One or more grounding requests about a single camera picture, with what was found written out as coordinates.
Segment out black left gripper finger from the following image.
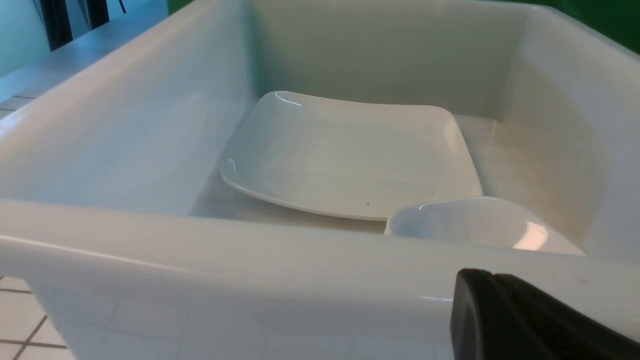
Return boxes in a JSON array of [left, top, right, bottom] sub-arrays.
[[450, 268, 640, 360]]

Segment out white square plate in tub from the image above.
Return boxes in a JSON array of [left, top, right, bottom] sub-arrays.
[[221, 91, 483, 221]]

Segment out white bowl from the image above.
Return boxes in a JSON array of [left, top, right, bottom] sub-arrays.
[[384, 196, 586, 256]]

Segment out large white plastic tub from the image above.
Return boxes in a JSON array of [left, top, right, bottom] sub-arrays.
[[1, 16, 639, 360]]

